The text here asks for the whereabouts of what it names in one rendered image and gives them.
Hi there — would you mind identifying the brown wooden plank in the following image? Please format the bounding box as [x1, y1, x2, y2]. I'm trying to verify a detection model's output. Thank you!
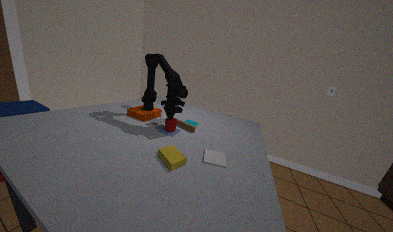
[176, 118, 195, 133]

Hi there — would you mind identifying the yellow rectangular block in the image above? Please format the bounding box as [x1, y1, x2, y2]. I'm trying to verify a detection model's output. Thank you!
[158, 145, 187, 171]

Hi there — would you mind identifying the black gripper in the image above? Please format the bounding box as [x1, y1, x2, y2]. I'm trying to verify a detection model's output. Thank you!
[161, 95, 183, 120]

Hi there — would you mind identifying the red cup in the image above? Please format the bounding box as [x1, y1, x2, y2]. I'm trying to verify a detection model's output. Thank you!
[165, 118, 178, 132]

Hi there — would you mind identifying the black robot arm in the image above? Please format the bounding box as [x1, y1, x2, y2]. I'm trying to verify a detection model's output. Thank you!
[141, 54, 188, 111]

